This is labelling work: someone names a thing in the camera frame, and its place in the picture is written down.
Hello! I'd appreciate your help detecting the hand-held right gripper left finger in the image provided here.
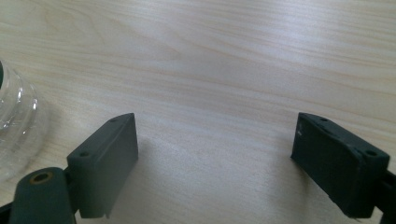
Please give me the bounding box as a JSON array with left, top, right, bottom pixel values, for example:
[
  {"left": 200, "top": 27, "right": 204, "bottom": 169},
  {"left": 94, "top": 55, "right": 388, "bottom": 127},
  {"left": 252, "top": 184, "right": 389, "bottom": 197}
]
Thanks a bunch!
[{"left": 65, "top": 112, "right": 139, "bottom": 219}]

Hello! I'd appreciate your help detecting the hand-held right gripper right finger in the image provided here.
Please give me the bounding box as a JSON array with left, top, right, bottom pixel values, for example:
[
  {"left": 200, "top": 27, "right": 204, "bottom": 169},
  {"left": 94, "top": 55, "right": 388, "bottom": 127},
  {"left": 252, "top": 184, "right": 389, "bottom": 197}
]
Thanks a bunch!
[{"left": 290, "top": 111, "right": 391, "bottom": 219}]

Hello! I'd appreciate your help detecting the clear plastic bottle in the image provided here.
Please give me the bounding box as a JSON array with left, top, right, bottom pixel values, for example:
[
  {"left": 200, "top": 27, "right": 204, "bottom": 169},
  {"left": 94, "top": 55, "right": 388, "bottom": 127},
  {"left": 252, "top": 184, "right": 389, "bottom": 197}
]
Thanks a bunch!
[{"left": 0, "top": 60, "right": 43, "bottom": 185}]

